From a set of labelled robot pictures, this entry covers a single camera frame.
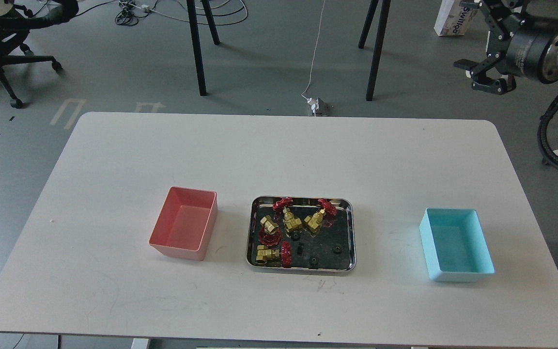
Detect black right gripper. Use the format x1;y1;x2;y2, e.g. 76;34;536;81
453;0;526;95

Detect shiny metal tray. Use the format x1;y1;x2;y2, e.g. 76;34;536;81
246;196;357;272

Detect brass valve red handle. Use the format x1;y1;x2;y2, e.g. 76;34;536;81
258;216;282;247
254;241;293;268
304;198;337;234
272;197;303;236

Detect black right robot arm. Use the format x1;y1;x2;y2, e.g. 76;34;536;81
454;0;558;95

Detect white cardboard box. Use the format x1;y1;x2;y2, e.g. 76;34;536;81
434;0;479;37

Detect light blue plastic box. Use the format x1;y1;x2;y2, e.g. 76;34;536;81
419;207;496;282

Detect pink plastic box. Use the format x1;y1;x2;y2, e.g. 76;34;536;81
149;187;218;261

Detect black table leg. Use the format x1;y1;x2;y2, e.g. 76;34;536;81
186;0;208;96
366;0;391;101
201;0;221;46
358;0;379;49

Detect white power plug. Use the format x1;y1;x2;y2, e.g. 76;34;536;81
306;97;331;117

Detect white cable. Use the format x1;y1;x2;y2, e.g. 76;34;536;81
301;0;326;100

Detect tangled floor cables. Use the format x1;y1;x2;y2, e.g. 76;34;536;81
42;0;249;27

